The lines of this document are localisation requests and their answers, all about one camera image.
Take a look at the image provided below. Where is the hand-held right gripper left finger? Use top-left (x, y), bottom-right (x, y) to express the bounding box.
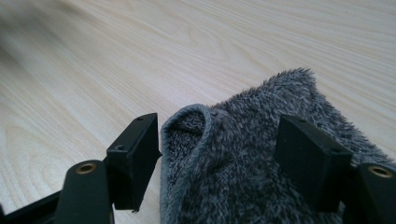
top-left (106, 112), bottom-right (163, 213)

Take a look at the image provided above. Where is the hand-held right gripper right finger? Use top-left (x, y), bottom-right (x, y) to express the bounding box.
top-left (273, 114), bottom-right (355, 214)

